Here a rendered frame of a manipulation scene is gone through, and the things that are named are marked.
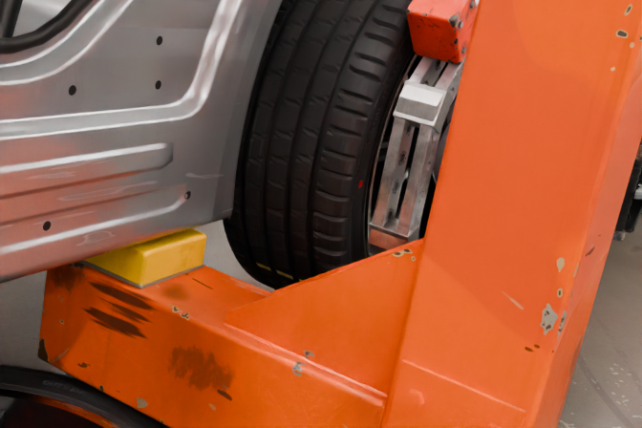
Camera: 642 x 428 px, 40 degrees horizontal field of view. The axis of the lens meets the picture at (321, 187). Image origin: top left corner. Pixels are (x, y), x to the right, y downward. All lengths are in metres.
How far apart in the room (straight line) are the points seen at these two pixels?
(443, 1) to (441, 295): 0.48
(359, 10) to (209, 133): 0.30
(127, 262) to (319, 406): 0.32
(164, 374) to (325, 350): 0.23
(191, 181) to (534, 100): 0.50
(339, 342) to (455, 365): 0.15
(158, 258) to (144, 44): 0.29
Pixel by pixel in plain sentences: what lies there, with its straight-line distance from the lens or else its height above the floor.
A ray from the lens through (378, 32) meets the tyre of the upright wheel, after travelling 1.29.
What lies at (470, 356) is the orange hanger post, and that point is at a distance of 0.95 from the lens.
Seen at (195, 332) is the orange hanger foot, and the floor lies 0.66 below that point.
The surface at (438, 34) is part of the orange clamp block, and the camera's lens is 1.27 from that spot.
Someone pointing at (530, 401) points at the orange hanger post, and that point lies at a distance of 0.94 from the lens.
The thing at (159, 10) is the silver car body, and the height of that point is 1.04.
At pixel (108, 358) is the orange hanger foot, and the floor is 0.57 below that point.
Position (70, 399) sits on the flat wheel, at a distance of 1.28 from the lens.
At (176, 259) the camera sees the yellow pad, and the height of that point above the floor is 0.71.
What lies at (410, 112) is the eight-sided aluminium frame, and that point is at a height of 0.94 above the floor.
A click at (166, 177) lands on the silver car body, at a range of 1.14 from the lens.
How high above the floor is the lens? 1.15
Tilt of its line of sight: 15 degrees down
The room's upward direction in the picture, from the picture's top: 11 degrees clockwise
